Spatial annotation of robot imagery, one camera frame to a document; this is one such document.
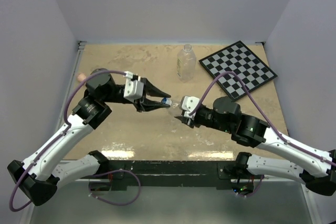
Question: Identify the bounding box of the small clear plastic bottle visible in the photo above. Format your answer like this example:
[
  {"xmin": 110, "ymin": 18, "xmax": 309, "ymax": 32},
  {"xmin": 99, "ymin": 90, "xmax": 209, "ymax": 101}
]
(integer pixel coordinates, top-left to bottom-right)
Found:
[{"xmin": 166, "ymin": 98, "xmax": 182, "ymax": 117}]

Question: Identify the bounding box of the blue bottle cap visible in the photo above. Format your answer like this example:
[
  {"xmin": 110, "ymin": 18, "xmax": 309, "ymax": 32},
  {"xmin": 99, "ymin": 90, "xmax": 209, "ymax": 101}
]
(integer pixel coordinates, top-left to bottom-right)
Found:
[{"xmin": 161, "ymin": 98, "xmax": 172, "ymax": 106}]

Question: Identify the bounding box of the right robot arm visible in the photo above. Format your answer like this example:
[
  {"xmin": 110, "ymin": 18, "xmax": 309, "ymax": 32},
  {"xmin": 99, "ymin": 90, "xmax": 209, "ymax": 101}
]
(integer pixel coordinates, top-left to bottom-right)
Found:
[{"xmin": 177, "ymin": 96, "xmax": 335, "ymax": 196}]

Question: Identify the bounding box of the black front table rail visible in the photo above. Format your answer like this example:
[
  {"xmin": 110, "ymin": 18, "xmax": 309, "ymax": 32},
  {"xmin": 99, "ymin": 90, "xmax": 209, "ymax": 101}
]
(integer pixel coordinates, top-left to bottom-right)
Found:
[{"xmin": 76, "ymin": 159, "xmax": 260, "ymax": 192}]

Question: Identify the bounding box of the large clear plastic bottle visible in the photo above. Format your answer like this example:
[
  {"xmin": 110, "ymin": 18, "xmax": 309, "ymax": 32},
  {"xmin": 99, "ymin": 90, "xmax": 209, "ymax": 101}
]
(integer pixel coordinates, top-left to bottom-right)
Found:
[{"xmin": 176, "ymin": 44, "xmax": 196, "ymax": 82}]

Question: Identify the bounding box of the peach wooden handle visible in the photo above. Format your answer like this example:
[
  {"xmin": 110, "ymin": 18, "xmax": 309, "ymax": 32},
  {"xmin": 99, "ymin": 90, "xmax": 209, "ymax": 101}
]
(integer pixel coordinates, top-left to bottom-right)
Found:
[{"xmin": 77, "ymin": 73, "xmax": 86, "ymax": 82}]

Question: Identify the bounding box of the black white chessboard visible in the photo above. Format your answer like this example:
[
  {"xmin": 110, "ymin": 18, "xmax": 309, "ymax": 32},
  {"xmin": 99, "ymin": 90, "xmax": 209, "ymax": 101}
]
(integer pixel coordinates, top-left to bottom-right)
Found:
[{"xmin": 199, "ymin": 41, "xmax": 277, "ymax": 92}]

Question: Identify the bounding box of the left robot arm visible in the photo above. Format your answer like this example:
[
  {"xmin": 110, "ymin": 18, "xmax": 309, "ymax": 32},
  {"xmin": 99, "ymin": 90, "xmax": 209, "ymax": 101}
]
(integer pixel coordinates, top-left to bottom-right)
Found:
[{"xmin": 7, "ymin": 68, "xmax": 170, "ymax": 212}]

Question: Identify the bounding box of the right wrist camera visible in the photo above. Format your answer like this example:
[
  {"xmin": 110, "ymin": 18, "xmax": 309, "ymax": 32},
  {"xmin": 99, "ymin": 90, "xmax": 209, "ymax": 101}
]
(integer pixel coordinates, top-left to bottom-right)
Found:
[{"xmin": 180, "ymin": 95, "xmax": 200, "ymax": 120}]

